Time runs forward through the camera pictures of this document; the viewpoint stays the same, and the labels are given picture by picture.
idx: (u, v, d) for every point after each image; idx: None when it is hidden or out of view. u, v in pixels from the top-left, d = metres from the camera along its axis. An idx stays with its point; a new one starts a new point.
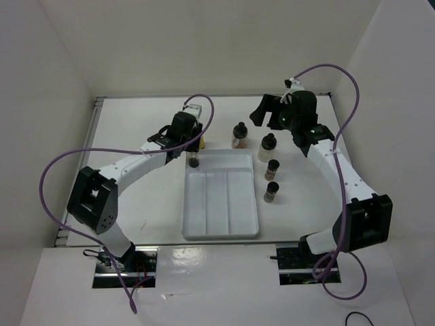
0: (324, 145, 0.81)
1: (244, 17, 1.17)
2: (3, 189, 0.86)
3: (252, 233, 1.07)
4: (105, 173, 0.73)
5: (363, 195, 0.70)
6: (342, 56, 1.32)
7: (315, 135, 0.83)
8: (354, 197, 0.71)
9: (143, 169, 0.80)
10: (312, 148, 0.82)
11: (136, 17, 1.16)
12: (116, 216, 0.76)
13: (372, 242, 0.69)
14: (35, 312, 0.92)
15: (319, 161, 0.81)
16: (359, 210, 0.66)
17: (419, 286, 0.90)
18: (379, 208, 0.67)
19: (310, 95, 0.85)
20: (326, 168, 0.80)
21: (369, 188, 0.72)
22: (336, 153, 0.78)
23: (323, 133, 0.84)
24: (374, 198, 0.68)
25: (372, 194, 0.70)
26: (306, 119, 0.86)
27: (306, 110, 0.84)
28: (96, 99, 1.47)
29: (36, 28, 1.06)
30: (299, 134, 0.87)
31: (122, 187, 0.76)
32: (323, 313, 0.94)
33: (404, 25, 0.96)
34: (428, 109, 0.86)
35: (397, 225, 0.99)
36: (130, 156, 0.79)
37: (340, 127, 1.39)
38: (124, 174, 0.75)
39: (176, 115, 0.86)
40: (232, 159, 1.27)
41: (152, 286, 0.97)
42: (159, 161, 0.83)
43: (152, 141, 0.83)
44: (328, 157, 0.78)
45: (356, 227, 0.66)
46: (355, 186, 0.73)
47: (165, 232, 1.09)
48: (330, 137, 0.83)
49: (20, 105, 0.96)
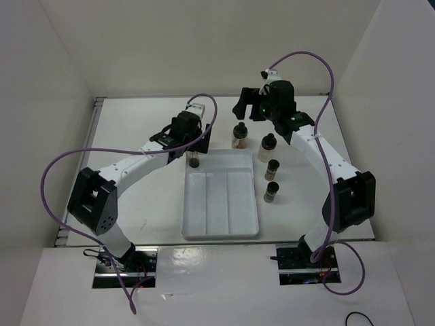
0: (305, 131, 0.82)
1: (244, 17, 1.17)
2: (3, 189, 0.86)
3: (253, 233, 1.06)
4: (105, 175, 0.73)
5: (349, 174, 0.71)
6: (342, 56, 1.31)
7: (296, 122, 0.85)
8: (340, 176, 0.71)
9: (144, 170, 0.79)
10: (295, 136, 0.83)
11: (136, 18, 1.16)
12: (117, 216, 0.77)
13: (361, 218, 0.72)
14: (35, 312, 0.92)
15: (302, 147, 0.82)
16: (346, 190, 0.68)
17: (419, 286, 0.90)
18: (364, 185, 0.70)
19: (287, 83, 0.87)
20: (310, 154, 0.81)
21: (353, 167, 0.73)
22: (317, 137, 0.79)
23: (304, 119, 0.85)
24: (358, 176, 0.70)
25: (356, 171, 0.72)
26: (285, 108, 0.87)
27: (284, 98, 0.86)
28: (96, 99, 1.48)
29: (37, 28, 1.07)
30: (280, 121, 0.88)
31: (122, 189, 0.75)
32: (323, 313, 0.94)
33: (404, 25, 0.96)
34: (428, 110, 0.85)
35: (398, 225, 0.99)
36: (130, 157, 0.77)
37: (340, 127, 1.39)
38: (124, 174, 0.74)
39: (180, 114, 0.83)
40: (233, 159, 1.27)
41: (152, 286, 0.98)
42: (161, 160, 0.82)
43: (153, 140, 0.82)
44: (311, 142, 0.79)
45: (346, 206, 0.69)
46: (339, 166, 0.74)
47: (165, 232, 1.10)
48: (310, 123, 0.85)
49: (20, 106, 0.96)
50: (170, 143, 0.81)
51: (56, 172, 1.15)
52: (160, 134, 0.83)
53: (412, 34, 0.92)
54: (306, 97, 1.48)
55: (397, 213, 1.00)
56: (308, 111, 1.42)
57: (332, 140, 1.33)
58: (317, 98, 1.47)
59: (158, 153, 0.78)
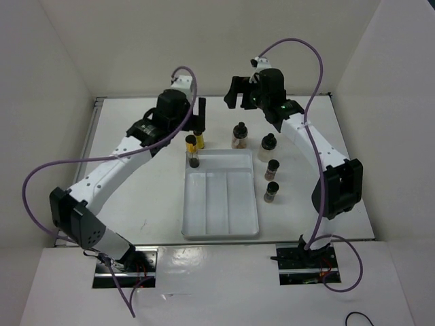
0: (295, 119, 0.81)
1: (243, 17, 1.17)
2: (4, 189, 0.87)
3: (252, 233, 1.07)
4: (76, 195, 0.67)
5: (337, 161, 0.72)
6: (342, 56, 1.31)
7: (286, 110, 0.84)
8: (329, 164, 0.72)
9: (122, 175, 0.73)
10: (285, 124, 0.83)
11: (135, 18, 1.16)
12: (104, 227, 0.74)
13: (349, 204, 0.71)
14: (36, 312, 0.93)
15: (292, 135, 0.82)
16: (335, 176, 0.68)
17: (419, 286, 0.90)
18: (352, 171, 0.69)
19: (276, 72, 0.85)
20: (300, 142, 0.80)
21: (340, 155, 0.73)
22: (307, 125, 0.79)
23: (293, 106, 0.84)
24: (346, 164, 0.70)
25: (344, 159, 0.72)
26: (274, 96, 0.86)
27: (274, 86, 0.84)
28: (96, 98, 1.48)
29: (37, 28, 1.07)
30: (270, 109, 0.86)
31: (98, 204, 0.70)
32: (323, 313, 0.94)
33: (404, 25, 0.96)
34: (427, 110, 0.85)
35: (398, 225, 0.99)
36: (105, 164, 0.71)
37: (341, 127, 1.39)
38: (97, 189, 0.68)
39: (162, 96, 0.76)
40: (233, 160, 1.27)
41: (152, 286, 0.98)
42: (142, 159, 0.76)
43: (132, 138, 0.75)
44: (301, 131, 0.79)
45: (336, 193, 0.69)
46: (328, 154, 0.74)
47: (165, 232, 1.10)
48: (301, 111, 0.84)
49: (20, 106, 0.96)
50: (153, 135, 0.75)
51: (56, 172, 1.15)
52: (141, 127, 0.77)
53: (412, 34, 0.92)
54: (306, 97, 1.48)
55: (397, 214, 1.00)
56: (308, 111, 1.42)
57: (332, 140, 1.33)
58: (317, 98, 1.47)
59: (134, 153, 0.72)
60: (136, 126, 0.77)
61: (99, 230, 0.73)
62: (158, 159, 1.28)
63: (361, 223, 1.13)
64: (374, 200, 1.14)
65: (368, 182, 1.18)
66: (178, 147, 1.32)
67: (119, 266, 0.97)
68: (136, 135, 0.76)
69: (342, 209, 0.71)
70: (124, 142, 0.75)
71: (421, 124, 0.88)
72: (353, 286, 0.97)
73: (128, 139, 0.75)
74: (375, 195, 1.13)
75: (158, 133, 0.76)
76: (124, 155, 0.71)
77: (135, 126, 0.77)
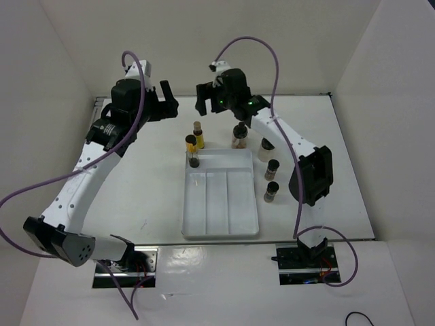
0: (263, 113, 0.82)
1: (242, 17, 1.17)
2: (4, 189, 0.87)
3: (252, 233, 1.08)
4: (50, 221, 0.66)
5: (307, 151, 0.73)
6: (342, 55, 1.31)
7: (253, 106, 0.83)
8: (301, 154, 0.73)
9: (93, 186, 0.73)
10: (254, 120, 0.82)
11: (135, 18, 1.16)
12: (92, 240, 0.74)
13: (324, 189, 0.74)
14: (36, 312, 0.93)
15: (262, 130, 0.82)
16: (307, 164, 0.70)
17: (420, 287, 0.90)
18: (323, 159, 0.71)
19: (237, 70, 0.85)
20: (271, 136, 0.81)
21: (311, 142, 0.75)
22: (275, 119, 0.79)
23: (260, 102, 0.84)
24: (317, 151, 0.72)
25: (315, 147, 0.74)
26: (240, 94, 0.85)
27: (238, 85, 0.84)
28: (96, 99, 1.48)
29: (37, 29, 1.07)
30: (237, 108, 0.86)
31: (78, 222, 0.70)
32: (321, 313, 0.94)
33: (404, 24, 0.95)
34: (427, 109, 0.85)
35: (399, 225, 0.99)
36: (71, 182, 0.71)
37: (341, 127, 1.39)
38: (71, 209, 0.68)
39: (114, 89, 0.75)
40: (233, 160, 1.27)
41: (152, 286, 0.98)
42: (109, 162, 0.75)
43: (93, 144, 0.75)
44: (271, 125, 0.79)
45: (310, 180, 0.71)
46: (299, 145, 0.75)
47: (164, 232, 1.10)
48: (267, 104, 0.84)
49: (20, 106, 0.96)
50: (114, 134, 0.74)
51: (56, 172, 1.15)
52: (100, 128, 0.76)
53: (412, 34, 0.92)
54: (307, 97, 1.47)
55: (397, 214, 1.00)
56: (308, 111, 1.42)
57: (332, 140, 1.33)
58: (317, 98, 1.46)
59: (98, 161, 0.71)
60: (95, 128, 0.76)
61: (89, 244, 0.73)
62: (158, 159, 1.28)
63: (361, 223, 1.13)
64: (374, 200, 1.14)
65: (368, 182, 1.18)
66: (178, 147, 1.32)
67: (118, 267, 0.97)
68: (96, 140, 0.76)
69: (319, 194, 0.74)
70: (86, 151, 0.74)
71: (422, 124, 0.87)
72: (350, 278, 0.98)
73: (90, 147, 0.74)
74: (375, 195, 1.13)
75: (121, 130, 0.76)
76: (88, 166, 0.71)
77: (94, 129, 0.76)
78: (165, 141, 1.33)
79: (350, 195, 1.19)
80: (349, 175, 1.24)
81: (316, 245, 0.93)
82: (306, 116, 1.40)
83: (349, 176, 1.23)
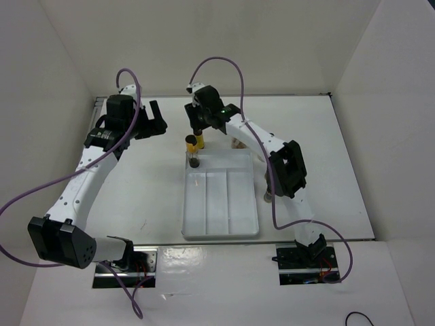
0: (235, 119, 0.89)
1: (242, 17, 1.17)
2: (4, 189, 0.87)
3: (252, 233, 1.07)
4: (56, 217, 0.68)
5: (278, 147, 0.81)
6: (342, 55, 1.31)
7: (225, 114, 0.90)
8: (272, 150, 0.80)
9: (95, 185, 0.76)
10: (228, 125, 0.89)
11: (135, 18, 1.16)
12: (94, 242, 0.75)
13: (298, 180, 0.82)
14: (35, 312, 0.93)
15: (236, 134, 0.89)
16: (277, 159, 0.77)
17: (420, 287, 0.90)
18: (293, 152, 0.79)
19: (208, 86, 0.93)
20: (245, 139, 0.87)
21: (280, 139, 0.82)
22: (246, 121, 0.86)
23: (232, 110, 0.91)
24: (287, 146, 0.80)
25: (283, 142, 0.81)
26: (213, 106, 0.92)
27: (210, 96, 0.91)
28: (96, 99, 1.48)
29: (37, 29, 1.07)
30: (213, 117, 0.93)
31: (83, 219, 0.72)
32: (321, 313, 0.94)
33: (404, 24, 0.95)
34: (427, 109, 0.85)
35: (399, 225, 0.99)
36: (75, 180, 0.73)
37: (341, 128, 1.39)
38: (77, 205, 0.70)
39: (109, 101, 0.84)
40: (234, 160, 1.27)
41: (152, 286, 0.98)
42: (109, 162, 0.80)
43: (92, 147, 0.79)
44: (243, 128, 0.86)
45: (285, 174, 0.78)
46: (269, 142, 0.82)
47: (164, 232, 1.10)
48: (238, 111, 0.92)
49: (20, 106, 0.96)
50: (111, 138, 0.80)
51: (56, 172, 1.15)
52: (97, 135, 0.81)
53: (412, 34, 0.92)
54: (307, 97, 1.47)
55: (397, 214, 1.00)
56: (308, 111, 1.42)
57: (332, 140, 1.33)
58: (317, 98, 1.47)
59: (100, 159, 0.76)
60: (92, 134, 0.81)
61: (92, 246, 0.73)
62: (158, 159, 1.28)
63: (361, 223, 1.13)
64: (374, 200, 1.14)
65: (368, 182, 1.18)
66: (178, 147, 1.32)
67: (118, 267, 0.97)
68: (96, 144, 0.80)
69: (293, 185, 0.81)
70: (86, 154, 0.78)
71: (421, 124, 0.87)
72: (350, 272, 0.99)
73: (90, 150, 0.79)
74: (375, 195, 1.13)
75: (117, 135, 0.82)
76: (91, 164, 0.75)
77: (92, 136, 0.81)
78: (165, 141, 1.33)
79: (350, 195, 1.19)
80: (349, 175, 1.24)
81: (312, 241, 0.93)
82: (306, 116, 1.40)
83: (350, 176, 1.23)
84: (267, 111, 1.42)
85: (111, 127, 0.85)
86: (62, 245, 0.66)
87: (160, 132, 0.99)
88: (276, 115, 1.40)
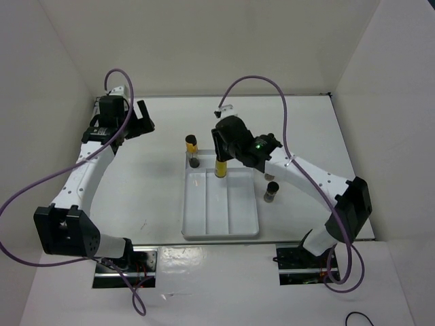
0: (277, 155, 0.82)
1: (242, 17, 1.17)
2: (5, 189, 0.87)
3: (253, 233, 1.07)
4: (62, 204, 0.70)
5: (341, 187, 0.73)
6: (342, 56, 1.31)
7: (261, 150, 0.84)
8: (336, 193, 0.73)
9: (96, 175, 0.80)
10: (270, 165, 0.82)
11: (134, 17, 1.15)
12: (100, 233, 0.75)
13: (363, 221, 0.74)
14: (35, 312, 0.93)
15: (281, 173, 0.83)
16: (344, 205, 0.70)
17: (420, 288, 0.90)
18: (359, 193, 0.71)
19: (232, 119, 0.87)
20: (293, 178, 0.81)
21: (340, 178, 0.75)
22: (293, 159, 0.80)
23: (268, 143, 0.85)
24: (352, 185, 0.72)
25: (346, 181, 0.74)
26: (243, 140, 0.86)
27: (237, 131, 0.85)
28: (95, 99, 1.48)
29: (36, 28, 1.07)
30: (246, 155, 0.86)
31: (86, 206, 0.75)
32: (321, 313, 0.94)
33: (405, 24, 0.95)
34: (428, 109, 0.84)
35: (399, 225, 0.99)
36: (77, 171, 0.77)
37: (341, 128, 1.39)
38: (81, 192, 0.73)
39: (102, 100, 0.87)
40: (234, 161, 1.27)
41: (152, 286, 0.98)
42: (106, 157, 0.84)
43: (90, 142, 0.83)
44: (290, 166, 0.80)
45: (352, 220, 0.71)
46: (329, 183, 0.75)
47: (164, 231, 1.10)
48: (277, 145, 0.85)
49: (20, 105, 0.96)
50: (108, 134, 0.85)
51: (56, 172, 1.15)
52: (94, 132, 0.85)
53: (412, 34, 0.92)
54: (306, 97, 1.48)
55: (397, 214, 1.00)
56: (308, 111, 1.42)
57: (332, 140, 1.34)
58: (317, 98, 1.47)
59: (99, 151, 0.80)
60: (89, 132, 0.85)
61: (96, 236, 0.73)
62: (158, 160, 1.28)
63: None
64: (374, 200, 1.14)
65: (368, 182, 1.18)
66: (178, 147, 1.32)
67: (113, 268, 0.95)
68: (92, 140, 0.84)
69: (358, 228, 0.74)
70: (84, 149, 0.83)
71: (421, 124, 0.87)
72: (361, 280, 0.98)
73: (88, 145, 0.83)
74: (375, 195, 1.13)
75: (113, 130, 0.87)
76: (92, 156, 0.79)
77: (88, 132, 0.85)
78: (165, 141, 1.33)
79: None
80: (349, 175, 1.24)
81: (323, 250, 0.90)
82: (306, 115, 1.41)
83: (350, 176, 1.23)
84: (266, 111, 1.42)
85: (105, 125, 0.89)
86: (69, 231, 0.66)
87: (149, 130, 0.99)
88: (276, 115, 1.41)
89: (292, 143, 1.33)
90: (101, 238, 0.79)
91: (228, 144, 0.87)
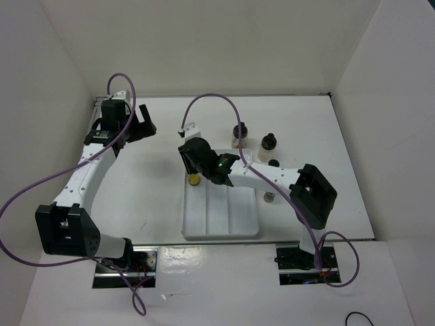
0: (236, 166, 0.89)
1: (242, 17, 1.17)
2: (4, 189, 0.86)
3: (252, 234, 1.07)
4: (64, 202, 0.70)
5: (294, 176, 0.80)
6: (342, 56, 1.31)
7: (223, 166, 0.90)
8: (290, 183, 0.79)
9: (97, 176, 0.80)
10: (232, 176, 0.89)
11: (134, 17, 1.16)
12: (100, 233, 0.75)
13: (330, 204, 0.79)
14: (35, 313, 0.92)
15: (245, 181, 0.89)
16: (298, 189, 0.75)
17: (419, 288, 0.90)
18: (312, 176, 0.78)
19: (194, 140, 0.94)
20: (254, 183, 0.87)
21: (292, 170, 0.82)
22: (249, 166, 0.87)
23: (229, 159, 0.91)
24: (304, 172, 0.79)
25: (298, 170, 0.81)
26: (207, 160, 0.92)
27: (202, 151, 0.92)
28: (96, 99, 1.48)
29: (36, 28, 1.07)
30: (213, 174, 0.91)
31: (88, 205, 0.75)
32: (321, 313, 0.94)
33: (405, 24, 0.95)
34: (429, 109, 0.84)
35: (399, 225, 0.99)
36: (79, 171, 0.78)
37: (341, 128, 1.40)
38: (83, 191, 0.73)
39: (104, 104, 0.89)
40: None
41: (152, 286, 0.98)
42: (107, 159, 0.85)
43: (92, 145, 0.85)
44: (248, 172, 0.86)
45: (312, 202, 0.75)
46: (282, 176, 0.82)
47: (163, 231, 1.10)
48: (236, 158, 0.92)
49: (20, 105, 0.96)
50: (110, 136, 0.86)
51: (56, 172, 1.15)
52: (96, 134, 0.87)
53: (412, 34, 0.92)
54: (307, 98, 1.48)
55: (397, 214, 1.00)
56: (308, 111, 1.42)
57: (332, 140, 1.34)
58: (317, 98, 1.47)
59: (102, 153, 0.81)
60: (91, 134, 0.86)
61: (96, 236, 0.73)
62: (158, 160, 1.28)
63: (361, 223, 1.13)
64: (374, 200, 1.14)
65: (369, 182, 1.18)
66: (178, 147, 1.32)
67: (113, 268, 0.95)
68: (95, 142, 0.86)
69: (327, 212, 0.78)
70: (87, 151, 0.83)
71: (421, 124, 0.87)
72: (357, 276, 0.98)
73: (90, 146, 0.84)
74: (375, 195, 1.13)
75: (114, 134, 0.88)
76: (94, 157, 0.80)
77: (90, 135, 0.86)
78: (165, 141, 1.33)
79: (350, 195, 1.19)
80: (349, 175, 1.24)
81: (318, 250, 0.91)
82: (306, 115, 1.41)
83: (349, 176, 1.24)
84: (266, 111, 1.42)
85: (107, 128, 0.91)
86: (70, 230, 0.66)
87: (151, 134, 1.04)
88: (275, 116, 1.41)
89: (291, 142, 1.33)
90: (101, 240, 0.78)
91: (195, 165, 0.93)
